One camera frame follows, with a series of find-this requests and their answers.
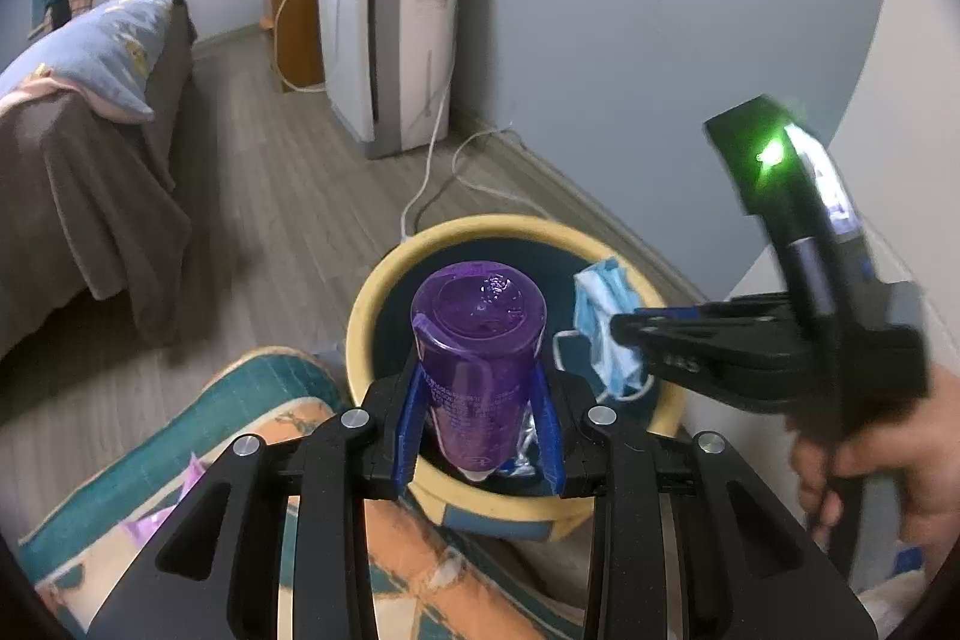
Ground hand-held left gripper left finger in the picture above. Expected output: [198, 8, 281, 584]
[86, 351, 434, 640]

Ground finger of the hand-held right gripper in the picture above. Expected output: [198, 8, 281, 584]
[658, 296, 794, 324]
[610, 310, 797, 414]

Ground wooden cabinet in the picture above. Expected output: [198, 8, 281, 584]
[261, 0, 327, 90]

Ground blue printed quilt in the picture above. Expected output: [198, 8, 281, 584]
[0, 0, 185, 124]

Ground teal bucket with yellow rim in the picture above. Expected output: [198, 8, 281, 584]
[345, 215, 683, 543]

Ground blue face mask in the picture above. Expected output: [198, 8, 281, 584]
[553, 257, 653, 402]

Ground grey white cloth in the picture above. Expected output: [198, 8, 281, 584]
[862, 546, 946, 635]

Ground white air purifier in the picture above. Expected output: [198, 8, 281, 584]
[315, 0, 460, 160]

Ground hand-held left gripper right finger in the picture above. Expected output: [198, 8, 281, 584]
[525, 366, 878, 640]

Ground teal and orange patterned mat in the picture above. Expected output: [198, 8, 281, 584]
[15, 347, 601, 640]

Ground bed with blue quilt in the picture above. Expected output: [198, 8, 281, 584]
[0, 2, 197, 360]

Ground purple packet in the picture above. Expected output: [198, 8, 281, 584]
[124, 452, 207, 540]

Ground purple translucent bottle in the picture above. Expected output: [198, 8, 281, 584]
[409, 261, 548, 482]

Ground person's right hand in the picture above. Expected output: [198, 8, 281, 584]
[787, 362, 960, 581]

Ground white floor cable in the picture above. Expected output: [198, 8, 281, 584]
[401, 47, 556, 238]

